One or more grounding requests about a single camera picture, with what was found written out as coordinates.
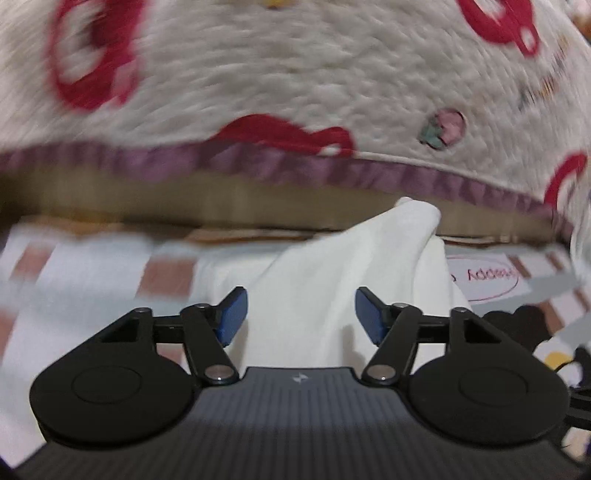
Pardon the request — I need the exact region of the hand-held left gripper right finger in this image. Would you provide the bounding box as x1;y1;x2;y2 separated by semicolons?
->
355;286;502;386

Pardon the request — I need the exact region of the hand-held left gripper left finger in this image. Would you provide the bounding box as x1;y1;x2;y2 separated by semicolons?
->
99;286;249;386

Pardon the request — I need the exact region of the white printed shirt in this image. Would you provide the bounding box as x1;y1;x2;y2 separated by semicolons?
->
194;198;585;393

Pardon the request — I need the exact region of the tan bed base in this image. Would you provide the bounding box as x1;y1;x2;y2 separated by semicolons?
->
0;166;555;245

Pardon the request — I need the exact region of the white quilt with red bears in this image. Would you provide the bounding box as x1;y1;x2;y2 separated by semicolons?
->
0;0;591;241

